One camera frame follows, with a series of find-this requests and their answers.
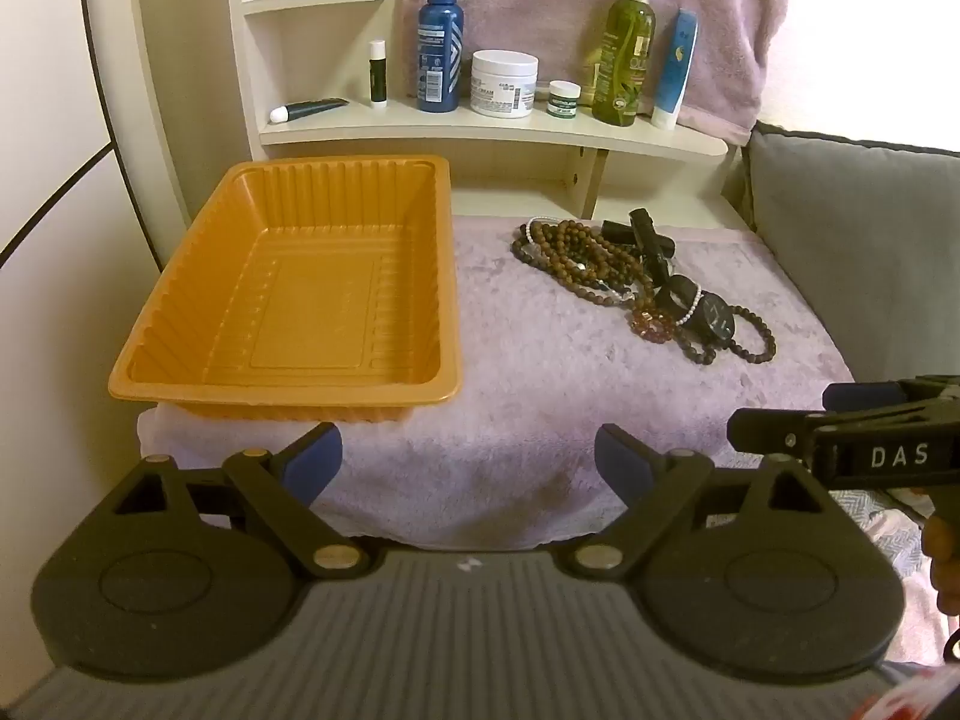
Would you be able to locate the green spray bottle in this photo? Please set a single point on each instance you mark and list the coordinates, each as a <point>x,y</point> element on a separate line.
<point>622,52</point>

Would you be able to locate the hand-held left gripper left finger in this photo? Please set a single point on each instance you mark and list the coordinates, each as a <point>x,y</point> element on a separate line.
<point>319,461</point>

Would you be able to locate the white lip balm stick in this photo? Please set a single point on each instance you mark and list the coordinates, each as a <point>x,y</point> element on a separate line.
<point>377,75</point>

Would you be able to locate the dark green tube white cap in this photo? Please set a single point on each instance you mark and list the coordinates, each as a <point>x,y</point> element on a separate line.
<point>315,109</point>

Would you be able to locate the black wristwatch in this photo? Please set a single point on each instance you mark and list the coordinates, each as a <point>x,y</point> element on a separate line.
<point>712,319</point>

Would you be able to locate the patterned blanket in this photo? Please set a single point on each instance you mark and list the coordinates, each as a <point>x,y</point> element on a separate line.
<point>855,510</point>

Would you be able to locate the grey cushion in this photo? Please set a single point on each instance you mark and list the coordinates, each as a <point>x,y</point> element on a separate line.
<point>862,240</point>

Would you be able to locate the person's right hand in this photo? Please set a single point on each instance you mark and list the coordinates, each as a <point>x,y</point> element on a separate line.
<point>946,555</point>

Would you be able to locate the pink fluffy towel mat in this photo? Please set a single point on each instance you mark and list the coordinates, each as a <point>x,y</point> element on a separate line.
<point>525,405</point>

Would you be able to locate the blue spray bottle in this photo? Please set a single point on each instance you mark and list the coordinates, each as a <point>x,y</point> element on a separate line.
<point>437,45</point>

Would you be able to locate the blue white tube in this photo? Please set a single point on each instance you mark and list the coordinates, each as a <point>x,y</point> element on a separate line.
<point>675,67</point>

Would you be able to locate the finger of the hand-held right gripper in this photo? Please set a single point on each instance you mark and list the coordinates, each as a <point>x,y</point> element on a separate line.
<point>765,431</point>
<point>862,395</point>

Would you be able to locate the small green label jar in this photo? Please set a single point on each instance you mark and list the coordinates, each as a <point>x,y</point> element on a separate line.
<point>564,101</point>

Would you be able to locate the orange plastic tray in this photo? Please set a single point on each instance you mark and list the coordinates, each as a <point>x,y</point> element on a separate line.
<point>300,300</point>

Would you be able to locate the cream wooden shelf unit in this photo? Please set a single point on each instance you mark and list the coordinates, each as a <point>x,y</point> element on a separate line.
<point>450,124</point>

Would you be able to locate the small black tube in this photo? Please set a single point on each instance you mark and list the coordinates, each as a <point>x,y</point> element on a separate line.
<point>616,229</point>

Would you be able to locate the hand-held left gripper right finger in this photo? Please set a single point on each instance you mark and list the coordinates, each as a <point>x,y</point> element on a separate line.
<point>621,461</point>

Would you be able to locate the white cream jar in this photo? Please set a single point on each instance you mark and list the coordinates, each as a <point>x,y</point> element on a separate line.
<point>504,86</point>

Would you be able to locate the pink hanging towel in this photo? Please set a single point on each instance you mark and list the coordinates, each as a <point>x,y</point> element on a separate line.
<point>540,7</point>

